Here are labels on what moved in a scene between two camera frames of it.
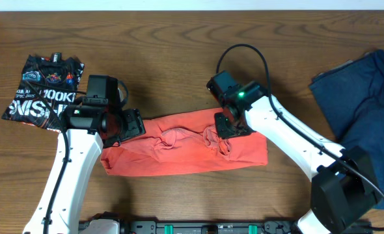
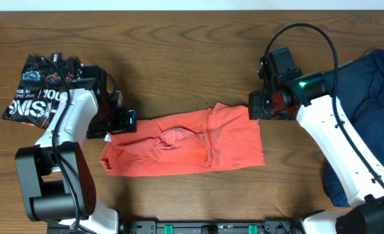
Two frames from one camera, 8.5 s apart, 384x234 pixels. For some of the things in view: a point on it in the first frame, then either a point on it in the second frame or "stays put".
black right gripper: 223,130 → 256,108
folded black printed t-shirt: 46,86 stays put
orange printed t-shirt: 181,142 stays put
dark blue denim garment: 361,102 stays put
